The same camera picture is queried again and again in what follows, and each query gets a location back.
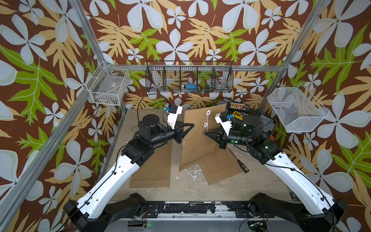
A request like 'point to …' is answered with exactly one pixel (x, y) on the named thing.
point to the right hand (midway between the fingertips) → (206, 133)
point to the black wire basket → (165, 76)
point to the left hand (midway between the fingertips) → (194, 124)
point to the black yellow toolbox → (239, 110)
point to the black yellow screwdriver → (242, 165)
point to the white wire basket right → (297, 110)
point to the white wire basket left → (107, 85)
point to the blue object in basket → (191, 86)
